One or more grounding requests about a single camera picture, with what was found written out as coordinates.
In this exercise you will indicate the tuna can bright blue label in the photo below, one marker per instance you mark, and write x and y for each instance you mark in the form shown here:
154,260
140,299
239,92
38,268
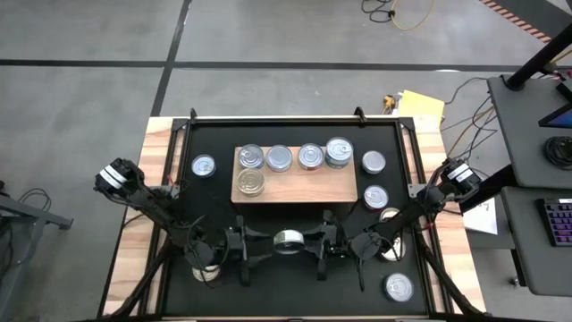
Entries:
251,156

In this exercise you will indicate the silver pull-tab tuna can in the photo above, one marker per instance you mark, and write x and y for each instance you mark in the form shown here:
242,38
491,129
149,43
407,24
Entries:
289,241

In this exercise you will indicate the black metal rig frame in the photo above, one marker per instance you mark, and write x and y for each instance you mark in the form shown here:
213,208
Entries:
268,120

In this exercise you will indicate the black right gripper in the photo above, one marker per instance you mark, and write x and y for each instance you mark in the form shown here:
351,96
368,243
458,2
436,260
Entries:
325,246

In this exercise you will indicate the monitor with blue screen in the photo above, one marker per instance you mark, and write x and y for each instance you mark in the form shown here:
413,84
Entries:
561,120

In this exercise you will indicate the grey desk panel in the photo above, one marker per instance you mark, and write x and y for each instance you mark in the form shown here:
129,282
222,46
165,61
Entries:
518,134
523,259

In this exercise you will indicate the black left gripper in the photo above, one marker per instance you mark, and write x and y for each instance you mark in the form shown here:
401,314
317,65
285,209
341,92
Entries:
243,250

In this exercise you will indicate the white paper sheet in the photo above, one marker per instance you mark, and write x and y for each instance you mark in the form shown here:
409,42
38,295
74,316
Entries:
485,221

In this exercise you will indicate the black frame clamp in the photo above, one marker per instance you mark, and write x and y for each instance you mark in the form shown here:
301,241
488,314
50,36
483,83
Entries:
359,114
193,114

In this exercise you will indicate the silver tuna can red label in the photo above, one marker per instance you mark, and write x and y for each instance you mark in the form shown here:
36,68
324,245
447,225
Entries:
376,197
310,156

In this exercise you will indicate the backlit black keyboard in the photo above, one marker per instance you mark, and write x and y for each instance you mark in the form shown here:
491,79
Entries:
556,221

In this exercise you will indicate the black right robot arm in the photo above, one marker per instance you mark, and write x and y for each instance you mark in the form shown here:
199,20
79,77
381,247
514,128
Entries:
424,201

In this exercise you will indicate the pale-lid can white blue label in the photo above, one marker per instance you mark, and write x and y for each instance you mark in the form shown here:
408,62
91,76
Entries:
395,254

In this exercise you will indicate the silver tuna can blue label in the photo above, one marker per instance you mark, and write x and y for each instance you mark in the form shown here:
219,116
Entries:
398,287
204,165

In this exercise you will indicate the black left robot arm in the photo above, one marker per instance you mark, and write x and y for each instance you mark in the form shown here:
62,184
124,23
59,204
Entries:
147,203

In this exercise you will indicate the yellow power plug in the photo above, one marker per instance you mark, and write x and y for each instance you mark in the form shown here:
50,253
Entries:
389,103

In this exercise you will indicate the green white label tuna can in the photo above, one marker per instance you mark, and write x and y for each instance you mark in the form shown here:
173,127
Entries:
279,158
373,162

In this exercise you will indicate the small desk caster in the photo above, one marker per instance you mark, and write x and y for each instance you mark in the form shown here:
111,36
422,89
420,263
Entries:
514,282

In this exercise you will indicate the grey metal stand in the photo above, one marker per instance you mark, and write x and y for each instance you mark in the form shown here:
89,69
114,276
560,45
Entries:
44,217

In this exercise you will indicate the wooden shelf black metal legs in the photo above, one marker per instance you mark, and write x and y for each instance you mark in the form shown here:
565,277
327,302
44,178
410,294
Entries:
304,188

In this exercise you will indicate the black table mat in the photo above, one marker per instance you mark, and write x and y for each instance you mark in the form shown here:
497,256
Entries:
290,134

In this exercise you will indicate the yellow paper pad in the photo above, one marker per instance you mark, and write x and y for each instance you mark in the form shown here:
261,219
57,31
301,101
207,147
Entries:
420,105

